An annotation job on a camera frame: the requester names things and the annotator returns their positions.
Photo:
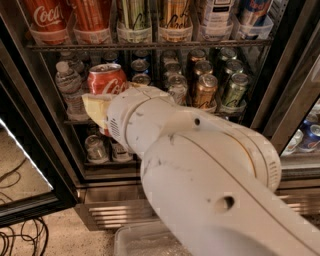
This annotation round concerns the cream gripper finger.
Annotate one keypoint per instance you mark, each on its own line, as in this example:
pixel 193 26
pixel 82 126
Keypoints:
pixel 136 85
pixel 96 107

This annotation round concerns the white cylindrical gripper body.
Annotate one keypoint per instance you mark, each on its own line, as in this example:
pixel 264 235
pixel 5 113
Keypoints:
pixel 117 114

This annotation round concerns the red coca-cola can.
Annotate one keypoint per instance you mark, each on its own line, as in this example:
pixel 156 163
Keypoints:
pixel 47 18
pixel 107 79

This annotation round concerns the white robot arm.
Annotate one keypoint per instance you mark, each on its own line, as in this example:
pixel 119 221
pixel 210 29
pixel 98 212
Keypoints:
pixel 211 182

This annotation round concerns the front right Pepsi can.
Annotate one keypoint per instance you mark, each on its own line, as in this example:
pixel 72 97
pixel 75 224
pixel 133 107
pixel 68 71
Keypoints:
pixel 142 79

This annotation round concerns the silver can bottom shelf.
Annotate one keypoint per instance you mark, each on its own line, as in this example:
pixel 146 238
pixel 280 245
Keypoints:
pixel 96 151

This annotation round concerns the green tall can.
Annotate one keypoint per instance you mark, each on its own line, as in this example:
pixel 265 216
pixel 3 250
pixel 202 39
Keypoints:
pixel 134 23

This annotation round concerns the gold tall can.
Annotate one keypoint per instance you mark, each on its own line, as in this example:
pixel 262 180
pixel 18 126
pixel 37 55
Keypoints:
pixel 175 23

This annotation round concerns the gold brown can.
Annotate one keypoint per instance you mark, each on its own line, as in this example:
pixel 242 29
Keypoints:
pixel 205 90

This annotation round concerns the open glass fridge door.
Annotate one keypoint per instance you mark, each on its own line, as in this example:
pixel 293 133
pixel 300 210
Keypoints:
pixel 31 182

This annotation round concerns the blue silver Red Bull can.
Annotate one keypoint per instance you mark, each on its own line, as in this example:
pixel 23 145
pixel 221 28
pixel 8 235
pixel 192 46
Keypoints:
pixel 250 20

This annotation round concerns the right closed fridge door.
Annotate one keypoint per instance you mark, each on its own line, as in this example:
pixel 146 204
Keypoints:
pixel 288 85

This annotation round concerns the blue can behind door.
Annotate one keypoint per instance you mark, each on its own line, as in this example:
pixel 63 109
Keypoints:
pixel 310 138

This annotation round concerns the front clear water bottle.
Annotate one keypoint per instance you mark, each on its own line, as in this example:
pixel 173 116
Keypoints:
pixel 70 85

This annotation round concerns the brown juice bottle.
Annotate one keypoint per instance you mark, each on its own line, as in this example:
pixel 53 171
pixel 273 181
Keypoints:
pixel 119 153

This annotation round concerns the white labelled bottle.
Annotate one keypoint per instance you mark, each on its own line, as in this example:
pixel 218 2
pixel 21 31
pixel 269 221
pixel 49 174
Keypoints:
pixel 215 19

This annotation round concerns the clear plastic bin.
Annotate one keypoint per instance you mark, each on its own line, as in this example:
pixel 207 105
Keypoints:
pixel 147 239

